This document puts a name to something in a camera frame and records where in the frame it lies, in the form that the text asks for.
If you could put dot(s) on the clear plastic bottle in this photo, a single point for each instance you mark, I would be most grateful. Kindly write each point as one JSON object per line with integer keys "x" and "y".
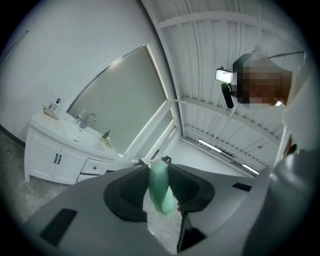
{"x": 80, "y": 115}

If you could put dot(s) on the long ceiling light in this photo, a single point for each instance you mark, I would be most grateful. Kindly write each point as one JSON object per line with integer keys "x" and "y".
{"x": 250, "y": 168}
{"x": 210, "y": 145}

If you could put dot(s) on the white vanity cabinet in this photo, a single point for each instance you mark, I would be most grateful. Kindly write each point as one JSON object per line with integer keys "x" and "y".
{"x": 62, "y": 155}

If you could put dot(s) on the person's head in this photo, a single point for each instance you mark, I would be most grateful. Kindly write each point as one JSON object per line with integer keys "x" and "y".
{"x": 260, "y": 80}

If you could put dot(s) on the green bar of soap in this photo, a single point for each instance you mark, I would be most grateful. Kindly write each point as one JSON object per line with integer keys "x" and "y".
{"x": 160, "y": 187}

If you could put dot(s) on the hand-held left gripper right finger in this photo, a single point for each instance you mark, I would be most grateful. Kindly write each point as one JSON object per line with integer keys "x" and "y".
{"x": 220, "y": 197}

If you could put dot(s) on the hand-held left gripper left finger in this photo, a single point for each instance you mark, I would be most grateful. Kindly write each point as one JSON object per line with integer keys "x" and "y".
{"x": 90, "y": 225}

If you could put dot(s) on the white bottle with blue pump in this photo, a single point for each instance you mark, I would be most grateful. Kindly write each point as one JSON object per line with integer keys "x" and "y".
{"x": 56, "y": 104}

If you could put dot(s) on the chrome faucet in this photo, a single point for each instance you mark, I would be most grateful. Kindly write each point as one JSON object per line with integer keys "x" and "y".
{"x": 87, "y": 120}

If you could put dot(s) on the dark pump dispenser bottle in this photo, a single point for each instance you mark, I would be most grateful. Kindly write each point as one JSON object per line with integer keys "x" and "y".
{"x": 106, "y": 135}

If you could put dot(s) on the large wall mirror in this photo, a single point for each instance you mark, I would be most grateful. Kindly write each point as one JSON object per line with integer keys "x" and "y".
{"x": 120, "y": 100}

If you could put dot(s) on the small black device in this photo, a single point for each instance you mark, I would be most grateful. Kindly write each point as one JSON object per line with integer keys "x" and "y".
{"x": 166, "y": 160}

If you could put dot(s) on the person's left forearm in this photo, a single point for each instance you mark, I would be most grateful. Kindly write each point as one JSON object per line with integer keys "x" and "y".
{"x": 287, "y": 200}

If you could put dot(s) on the head-worn camera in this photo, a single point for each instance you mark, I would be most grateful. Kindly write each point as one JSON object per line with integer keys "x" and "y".
{"x": 223, "y": 75}

